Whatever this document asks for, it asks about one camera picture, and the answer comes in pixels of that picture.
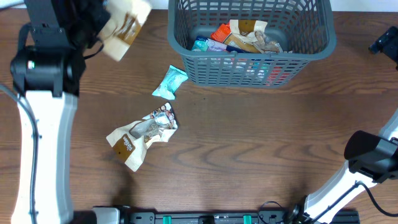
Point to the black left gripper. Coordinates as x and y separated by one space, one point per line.
94 10

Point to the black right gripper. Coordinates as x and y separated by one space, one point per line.
388 43

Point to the beige snack pouch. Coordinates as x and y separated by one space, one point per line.
131 142
127 19
252 32

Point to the teal snack packet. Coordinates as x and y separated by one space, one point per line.
171 82

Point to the multicolour tissue pack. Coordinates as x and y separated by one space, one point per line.
204 44

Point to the orange cracker sleeve package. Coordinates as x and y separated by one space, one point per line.
221 33

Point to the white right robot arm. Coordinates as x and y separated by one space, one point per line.
369 160

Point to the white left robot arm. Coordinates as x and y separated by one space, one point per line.
46 72

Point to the dark grey plastic basket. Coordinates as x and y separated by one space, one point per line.
304 29

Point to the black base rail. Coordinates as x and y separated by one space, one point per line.
127 215

